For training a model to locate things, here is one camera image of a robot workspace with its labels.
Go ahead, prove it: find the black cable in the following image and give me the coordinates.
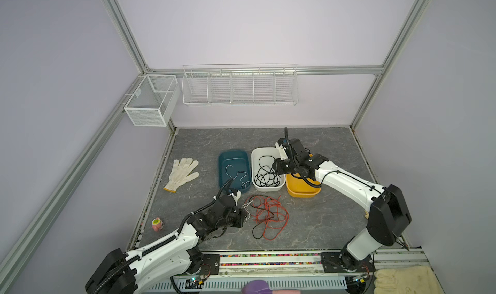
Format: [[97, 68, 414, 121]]
[[247, 195, 276, 240], [254, 155, 282, 188]]

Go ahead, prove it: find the red cable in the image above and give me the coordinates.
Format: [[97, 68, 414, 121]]
[[243, 195, 291, 241]]

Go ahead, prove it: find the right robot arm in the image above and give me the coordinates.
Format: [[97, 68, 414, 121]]
[[273, 128, 412, 272]]

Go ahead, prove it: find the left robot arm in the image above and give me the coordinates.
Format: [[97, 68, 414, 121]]
[[85, 180, 246, 293]]

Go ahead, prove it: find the yellow plastic bin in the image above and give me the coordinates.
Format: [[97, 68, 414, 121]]
[[286, 174, 322, 198]]

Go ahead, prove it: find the white plastic bin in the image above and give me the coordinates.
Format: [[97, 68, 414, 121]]
[[251, 148, 286, 192]]

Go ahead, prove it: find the teal plastic bin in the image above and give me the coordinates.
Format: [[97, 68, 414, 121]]
[[218, 149, 252, 193]]

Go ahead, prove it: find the white knit glove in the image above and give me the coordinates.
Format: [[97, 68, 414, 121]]
[[164, 158, 199, 193]]

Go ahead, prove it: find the purple object at base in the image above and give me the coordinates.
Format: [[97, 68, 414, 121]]
[[242, 279, 301, 294]]

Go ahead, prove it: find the small white mesh basket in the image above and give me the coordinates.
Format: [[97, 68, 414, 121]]
[[124, 74, 180, 127]]

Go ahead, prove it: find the cream glove at base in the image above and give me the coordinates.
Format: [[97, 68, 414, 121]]
[[373, 266, 444, 294]]

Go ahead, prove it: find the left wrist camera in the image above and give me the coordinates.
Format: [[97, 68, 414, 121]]
[[227, 189, 242, 206]]

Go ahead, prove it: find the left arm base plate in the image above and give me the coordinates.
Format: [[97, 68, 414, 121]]
[[186, 253, 220, 276]]

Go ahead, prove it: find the long white wire basket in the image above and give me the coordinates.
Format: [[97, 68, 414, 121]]
[[182, 64, 299, 106]]

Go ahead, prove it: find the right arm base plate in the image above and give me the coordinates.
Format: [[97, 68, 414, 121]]
[[320, 251, 376, 273]]

